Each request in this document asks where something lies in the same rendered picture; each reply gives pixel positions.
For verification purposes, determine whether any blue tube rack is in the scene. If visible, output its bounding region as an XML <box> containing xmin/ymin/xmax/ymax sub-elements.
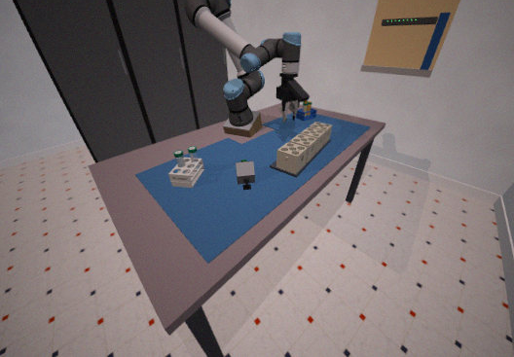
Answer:
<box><xmin>296</xmin><ymin>109</ymin><xmax>316</xmax><ymax>121</ymax></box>

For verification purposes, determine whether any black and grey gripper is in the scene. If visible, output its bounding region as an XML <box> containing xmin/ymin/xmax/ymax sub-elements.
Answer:
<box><xmin>276</xmin><ymin>73</ymin><xmax>300</xmax><ymax>123</ymax></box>

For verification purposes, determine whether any beige bucket adapter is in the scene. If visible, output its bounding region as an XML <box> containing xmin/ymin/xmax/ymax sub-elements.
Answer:
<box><xmin>300</xmin><ymin>127</ymin><xmax>325</xmax><ymax>153</ymax></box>
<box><xmin>289</xmin><ymin>134</ymin><xmax>317</xmax><ymax>162</ymax></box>
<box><xmin>309</xmin><ymin>122</ymin><xmax>332</xmax><ymax>146</ymax></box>
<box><xmin>276</xmin><ymin>142</ymin><xmax>308</xmax><ymax>174</ymax></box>

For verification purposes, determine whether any blue bench mat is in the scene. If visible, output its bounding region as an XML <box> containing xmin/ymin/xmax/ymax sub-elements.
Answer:
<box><xmin>135</xmin><ymin>113</ymin><xmax>370</xmax><ymax>263</ymax></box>

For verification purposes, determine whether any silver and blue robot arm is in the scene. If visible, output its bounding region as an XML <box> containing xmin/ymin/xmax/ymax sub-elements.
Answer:
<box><xmin>185</xmin><ymin>0</ymin><xmax>301</xmax><ymax>126</ymax></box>

